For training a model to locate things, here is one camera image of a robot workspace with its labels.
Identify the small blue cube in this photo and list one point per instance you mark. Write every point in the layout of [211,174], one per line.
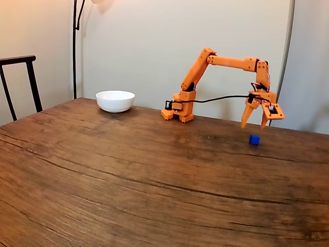
[254,139]

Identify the white bowl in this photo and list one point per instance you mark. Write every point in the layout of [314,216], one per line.
[115,101]

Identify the black floor lamp stand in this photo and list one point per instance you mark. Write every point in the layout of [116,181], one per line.
[74,56]

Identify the black chair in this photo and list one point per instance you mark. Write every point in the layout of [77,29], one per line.
[30,77]

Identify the orange camera mount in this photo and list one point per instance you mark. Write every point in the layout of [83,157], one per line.
[275,111]

